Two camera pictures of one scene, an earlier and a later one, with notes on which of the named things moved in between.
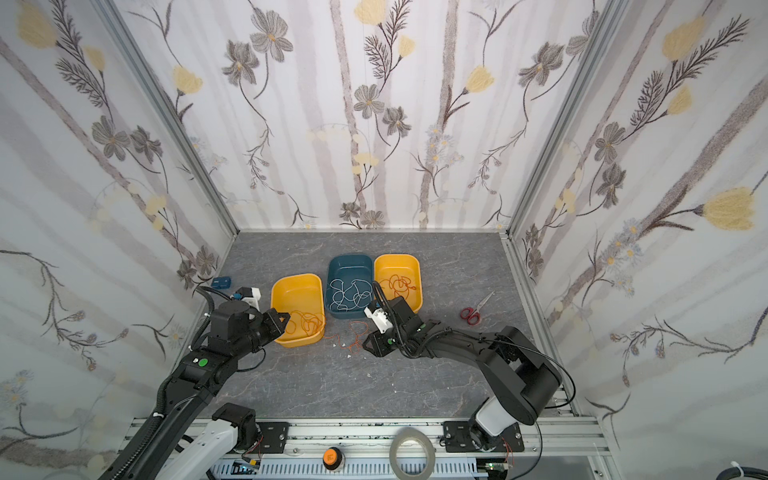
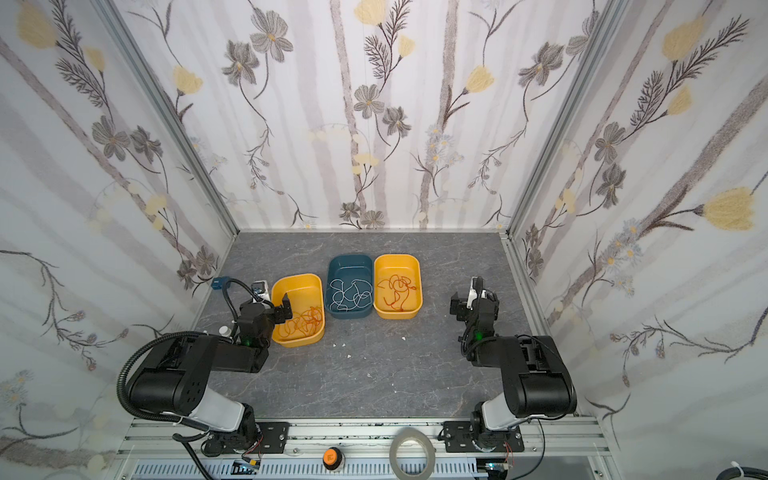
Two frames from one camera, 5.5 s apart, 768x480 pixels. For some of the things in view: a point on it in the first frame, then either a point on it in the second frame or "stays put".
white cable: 355,294 stays put
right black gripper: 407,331 → 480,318
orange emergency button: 332,458 stays put
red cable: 399,284 stays put
